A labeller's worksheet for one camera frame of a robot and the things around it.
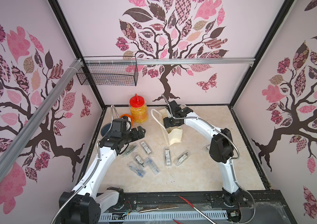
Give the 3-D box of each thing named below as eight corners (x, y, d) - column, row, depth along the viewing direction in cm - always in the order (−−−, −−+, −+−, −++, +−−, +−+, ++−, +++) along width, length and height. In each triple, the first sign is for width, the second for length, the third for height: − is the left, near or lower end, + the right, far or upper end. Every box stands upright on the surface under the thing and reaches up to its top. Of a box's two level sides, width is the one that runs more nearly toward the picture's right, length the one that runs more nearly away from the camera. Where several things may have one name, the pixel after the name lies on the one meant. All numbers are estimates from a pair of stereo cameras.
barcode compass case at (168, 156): (164, 166, 88) (164, 165, 86) (164, 147, 97) (164, 146, 95) (172, 166, 88) (172, 165, 86) (171, 147, 97) (171, 146, 95)
